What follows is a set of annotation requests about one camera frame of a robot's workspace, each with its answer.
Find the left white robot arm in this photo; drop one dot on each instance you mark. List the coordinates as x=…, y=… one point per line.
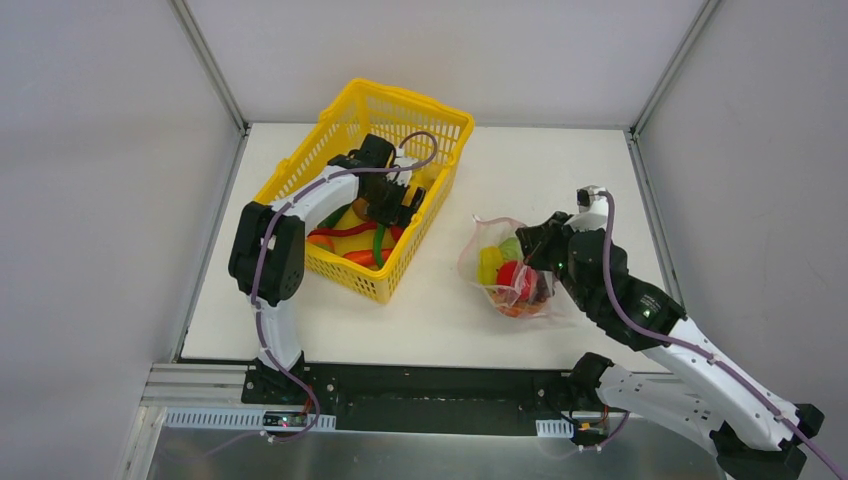
x=268, y=254

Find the green bean toy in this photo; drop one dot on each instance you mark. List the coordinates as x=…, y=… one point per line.
x=377, y=249

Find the yellow-green pepper toy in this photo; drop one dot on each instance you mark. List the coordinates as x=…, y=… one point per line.
x=490, y=260

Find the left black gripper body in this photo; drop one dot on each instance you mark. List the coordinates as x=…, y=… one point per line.
x=390, y=204

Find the clear pink-dotted zip bag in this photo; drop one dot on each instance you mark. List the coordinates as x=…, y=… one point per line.
x=491, y=232

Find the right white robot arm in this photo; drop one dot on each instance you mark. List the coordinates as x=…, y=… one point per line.
x=752, y=432

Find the small orange toy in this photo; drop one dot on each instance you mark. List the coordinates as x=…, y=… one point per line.
x=323, y=242

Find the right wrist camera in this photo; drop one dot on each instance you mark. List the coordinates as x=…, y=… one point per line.
x=593, y=209

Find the purple grapes toy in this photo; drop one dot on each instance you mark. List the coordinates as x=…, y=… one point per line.
x=544, y=289

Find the red tomato toy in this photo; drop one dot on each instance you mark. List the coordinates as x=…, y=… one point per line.
x=519, y=276

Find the orange carrot toy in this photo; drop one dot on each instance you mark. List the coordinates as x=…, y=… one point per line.
x=369, y=258

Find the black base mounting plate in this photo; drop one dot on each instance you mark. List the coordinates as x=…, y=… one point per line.
x=427, y=400

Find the yellow plastic basket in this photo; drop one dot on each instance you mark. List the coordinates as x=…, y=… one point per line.
x=368, y=107

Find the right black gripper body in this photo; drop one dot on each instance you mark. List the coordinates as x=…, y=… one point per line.
x=542, y=242

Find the red chili pepper toy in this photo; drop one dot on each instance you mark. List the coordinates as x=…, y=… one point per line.
x=352, y=231

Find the green cabbage toy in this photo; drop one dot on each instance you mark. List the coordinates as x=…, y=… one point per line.
x=511, y=249

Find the green cucumber toy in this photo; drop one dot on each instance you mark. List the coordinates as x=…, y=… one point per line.
x=334, y=218

